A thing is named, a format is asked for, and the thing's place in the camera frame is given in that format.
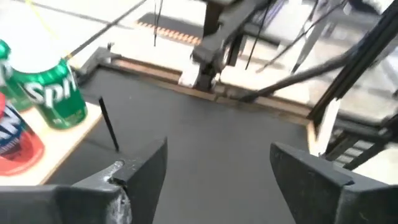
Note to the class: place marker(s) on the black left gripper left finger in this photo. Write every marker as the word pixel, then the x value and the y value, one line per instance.
pixel 93 202

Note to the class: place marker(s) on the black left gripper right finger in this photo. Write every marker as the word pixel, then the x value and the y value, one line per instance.
pixel 326 199

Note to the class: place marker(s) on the red Fanta soda can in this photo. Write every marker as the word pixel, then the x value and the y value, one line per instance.
pixel 18 149

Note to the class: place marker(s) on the green Sprite soda can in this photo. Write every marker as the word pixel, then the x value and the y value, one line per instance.
pixel 12 90
pixel 59 102

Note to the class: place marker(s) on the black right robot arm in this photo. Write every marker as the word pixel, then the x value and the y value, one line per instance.
pixel 224 31

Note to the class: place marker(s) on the wooden shelf with black legs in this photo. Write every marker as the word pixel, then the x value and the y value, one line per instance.
pixel 62 143

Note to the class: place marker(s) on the black table mat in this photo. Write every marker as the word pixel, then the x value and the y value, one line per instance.
pixel 202 130

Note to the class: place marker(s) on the black orange-striped floor mat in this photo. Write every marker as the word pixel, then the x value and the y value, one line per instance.
pixel 174 26

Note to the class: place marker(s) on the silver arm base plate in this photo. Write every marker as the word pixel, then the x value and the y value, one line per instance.
pixel 190 76

